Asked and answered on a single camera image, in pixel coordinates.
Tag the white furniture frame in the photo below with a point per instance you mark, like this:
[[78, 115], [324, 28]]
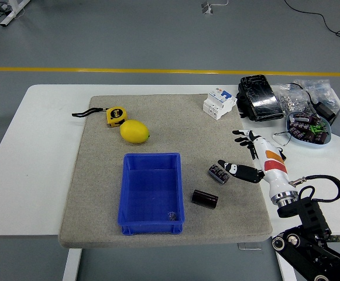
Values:
[[10, 16]]

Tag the clear bag of nuts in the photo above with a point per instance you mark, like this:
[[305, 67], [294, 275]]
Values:
[[289, 101]]

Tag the grey-brown mat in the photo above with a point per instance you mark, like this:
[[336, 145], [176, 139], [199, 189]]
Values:
[[187, 131]]

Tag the clear bag of small parts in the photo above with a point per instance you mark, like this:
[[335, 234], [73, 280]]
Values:
[[322, 90]]

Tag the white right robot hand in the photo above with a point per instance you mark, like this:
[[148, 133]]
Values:
[[270, 164]]

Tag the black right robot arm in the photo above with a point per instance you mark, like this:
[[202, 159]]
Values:
[[310, 216]]

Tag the yellow lemon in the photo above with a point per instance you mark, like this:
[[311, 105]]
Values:
[[134, 131]]

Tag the white table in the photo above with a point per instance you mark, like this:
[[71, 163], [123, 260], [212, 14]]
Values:
[[41, 146]]

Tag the blue plastic box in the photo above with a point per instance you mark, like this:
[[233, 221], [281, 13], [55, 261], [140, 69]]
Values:
[[149, 187]]

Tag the light blue bowl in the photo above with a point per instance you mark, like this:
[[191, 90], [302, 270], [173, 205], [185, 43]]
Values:
[[313, 145]]

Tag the yellow tape measure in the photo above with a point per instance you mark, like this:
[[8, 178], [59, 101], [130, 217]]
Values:
[[116, 115]]

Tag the green connector pieces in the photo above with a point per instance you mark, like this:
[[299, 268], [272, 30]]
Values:
[[316, 128]]

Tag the white circuit breaker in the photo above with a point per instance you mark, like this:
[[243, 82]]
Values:
[[216, 105]]

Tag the dark capacitor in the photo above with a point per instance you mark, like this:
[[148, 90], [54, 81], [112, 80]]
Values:
[[320, 138], [302, 117]]

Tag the black glossy case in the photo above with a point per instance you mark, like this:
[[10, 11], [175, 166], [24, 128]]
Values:
[[260, 96]]

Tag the black adapter block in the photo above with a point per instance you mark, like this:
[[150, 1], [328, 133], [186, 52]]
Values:
[[324, 110]]

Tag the small metal part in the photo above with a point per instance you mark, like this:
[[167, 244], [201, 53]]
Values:
[[172, 216]]

